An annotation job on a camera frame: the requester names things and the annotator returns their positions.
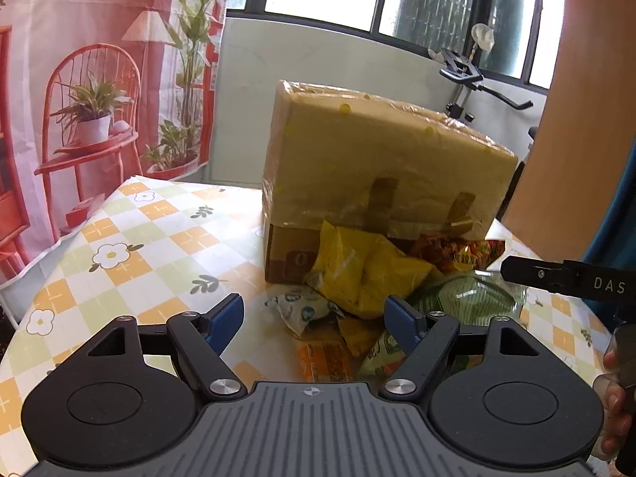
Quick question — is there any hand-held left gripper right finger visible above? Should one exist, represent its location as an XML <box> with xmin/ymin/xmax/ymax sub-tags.
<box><xmin>380</xmin><ymin>294</ymin><xmax>542</xmax><ymax>403</ymax></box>

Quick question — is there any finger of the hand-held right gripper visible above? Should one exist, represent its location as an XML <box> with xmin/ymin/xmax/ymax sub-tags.
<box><xmin>500</xmin><ymin>256</ymin><xmax>580</xmax><ymax>295</ymax></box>

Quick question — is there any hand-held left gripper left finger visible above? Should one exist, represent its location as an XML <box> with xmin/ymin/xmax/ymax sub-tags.
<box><xmin>87</xmin><ymin>293</ymin><xmax>248</xmax><ymax>403</ymax></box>

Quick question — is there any green and orange snack packet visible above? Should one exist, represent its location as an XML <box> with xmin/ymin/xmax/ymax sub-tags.
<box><xmin>357</xmin><ymin>330</ymin><xmax>413</xmax><ymax>383</ymax></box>

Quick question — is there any small yellow snack packet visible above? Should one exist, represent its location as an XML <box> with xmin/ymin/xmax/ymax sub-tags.
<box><xmin>338</xmin><ymin>315</ymin><xmax>383</xmax><ymax>357</ymax></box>

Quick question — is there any red snack packet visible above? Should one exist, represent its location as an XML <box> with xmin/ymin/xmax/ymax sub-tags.
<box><xmin>412</xmin><ymin>233</ymin><xmax>508</xmax><ymax>274</ymax></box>

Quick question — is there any large yellow snack packet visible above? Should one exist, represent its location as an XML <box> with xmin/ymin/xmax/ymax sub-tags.
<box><xmin>304</xmin><ymin>219</ymin><xmax>443</xmax><ymax>320</ymax></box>

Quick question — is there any white and green snack packet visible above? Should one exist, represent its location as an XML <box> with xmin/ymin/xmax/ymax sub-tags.
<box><xmin>263</xmin><ymin>292</ymin><xmax>345</xmax><ymax>337</ymax></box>

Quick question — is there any taped cardboard box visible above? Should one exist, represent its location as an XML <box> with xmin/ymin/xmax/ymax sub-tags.
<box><xmin>262</xmin><ymin>78</ymin><xmax>520</xmax><ymax>286</ymax></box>

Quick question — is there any person's right hand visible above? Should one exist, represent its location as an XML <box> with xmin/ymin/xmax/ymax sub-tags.
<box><xmin>593</xmin><ymin>348</ymin><xmax>636</xmax><ymax>464</ymax></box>

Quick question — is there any checked floral tablecloth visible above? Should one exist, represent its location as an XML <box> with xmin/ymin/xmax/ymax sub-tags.
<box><xmin>0</xmin><ymin>175</ymin><xmax>611</xmax><ymax>477</ymax></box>

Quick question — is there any brown wooden door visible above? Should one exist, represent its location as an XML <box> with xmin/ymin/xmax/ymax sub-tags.
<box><xmin>501</xmin><ymin>0</ymin><xmax>636</xmax><ymax>265</ymax></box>

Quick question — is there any black exercise bike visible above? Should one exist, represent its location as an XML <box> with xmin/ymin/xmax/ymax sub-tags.
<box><xmin>440</xmin><ymin>48</ymin><xmax>540</xmax><ymax>219</ymax></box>

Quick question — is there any printed pink backdrop cloth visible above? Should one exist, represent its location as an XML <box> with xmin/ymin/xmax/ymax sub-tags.
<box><xmin>0</xmin><ymin>0</ymin><xmax>234</xmax><ymax>290</ymax></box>

